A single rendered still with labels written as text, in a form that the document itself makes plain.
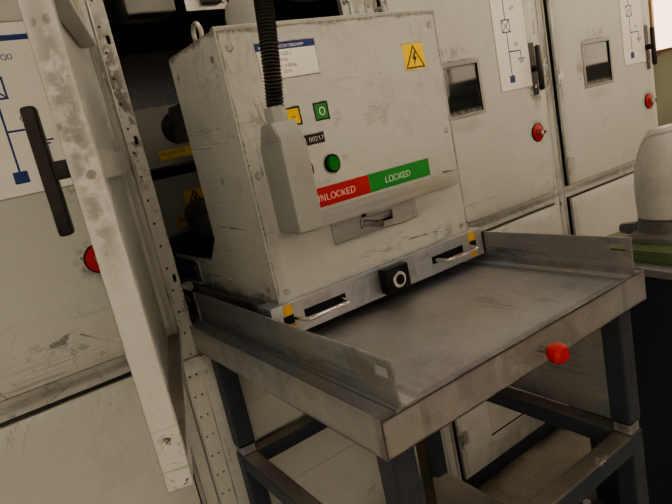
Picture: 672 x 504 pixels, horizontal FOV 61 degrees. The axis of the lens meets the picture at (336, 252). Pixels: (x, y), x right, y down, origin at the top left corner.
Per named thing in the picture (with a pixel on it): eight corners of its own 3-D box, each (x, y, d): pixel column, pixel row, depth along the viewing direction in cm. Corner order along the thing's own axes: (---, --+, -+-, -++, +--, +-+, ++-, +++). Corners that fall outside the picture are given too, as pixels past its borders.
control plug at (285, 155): (326, 226, 91) (302, 116, 87) (300, 235, 88) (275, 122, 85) (301, 225, 97) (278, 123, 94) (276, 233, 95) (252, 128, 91)
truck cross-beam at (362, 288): (484, 253, 127) (480, 227, 126) (277, 342, 99) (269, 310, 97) (467, 251, 131) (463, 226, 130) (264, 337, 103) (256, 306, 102)
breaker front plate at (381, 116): (472, 237, 125) (436, 9, 115) (285, 312, 99) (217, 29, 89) (467, 236, 126) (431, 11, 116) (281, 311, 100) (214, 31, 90)
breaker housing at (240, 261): (470, 236, 126) (434, 7, 116) (279, 313, 100) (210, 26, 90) (340, 229, 168) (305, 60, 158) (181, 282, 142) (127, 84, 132)
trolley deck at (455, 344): (647, 298, 103) (644, 267, 102) (388, 462, 71) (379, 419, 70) (402, 266, 159) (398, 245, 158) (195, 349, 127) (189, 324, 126)
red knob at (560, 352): (573, 361, 84) (571, 340, 83) (560, 369, 82) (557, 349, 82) (547, 354, 88) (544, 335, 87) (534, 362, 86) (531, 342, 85)
